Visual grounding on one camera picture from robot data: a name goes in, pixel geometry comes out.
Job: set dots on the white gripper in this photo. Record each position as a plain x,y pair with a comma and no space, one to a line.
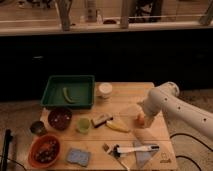
146,116

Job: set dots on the orange apple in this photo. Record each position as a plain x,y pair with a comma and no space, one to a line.
140,120

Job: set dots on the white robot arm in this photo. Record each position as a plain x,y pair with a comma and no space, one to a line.
165,98

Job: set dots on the white paper cup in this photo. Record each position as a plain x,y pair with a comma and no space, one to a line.
105,90

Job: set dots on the small green cup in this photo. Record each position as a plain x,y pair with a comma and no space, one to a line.
83,125

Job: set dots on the yellow banana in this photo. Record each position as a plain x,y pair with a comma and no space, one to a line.
114,126

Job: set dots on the dark eraser block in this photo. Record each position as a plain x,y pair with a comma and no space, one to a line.
101,119

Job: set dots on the grey cloth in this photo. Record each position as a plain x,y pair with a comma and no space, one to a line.
142,157

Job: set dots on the green plastic tray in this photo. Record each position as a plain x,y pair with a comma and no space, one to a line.
80,89

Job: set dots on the green pepper in tray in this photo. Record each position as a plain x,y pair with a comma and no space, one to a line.
66,96

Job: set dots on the blue sponge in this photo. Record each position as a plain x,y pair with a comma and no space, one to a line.
77,156

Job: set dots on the dark red bowl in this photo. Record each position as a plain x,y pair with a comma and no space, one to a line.
60,118

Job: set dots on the metal can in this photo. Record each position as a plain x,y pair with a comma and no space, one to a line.
38,128

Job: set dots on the orange bowl with food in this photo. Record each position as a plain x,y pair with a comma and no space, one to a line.
44,151

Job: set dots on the black stand at left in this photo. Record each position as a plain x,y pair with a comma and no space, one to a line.
4,156

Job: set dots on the white handled brush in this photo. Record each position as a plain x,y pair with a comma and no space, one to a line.
142,148

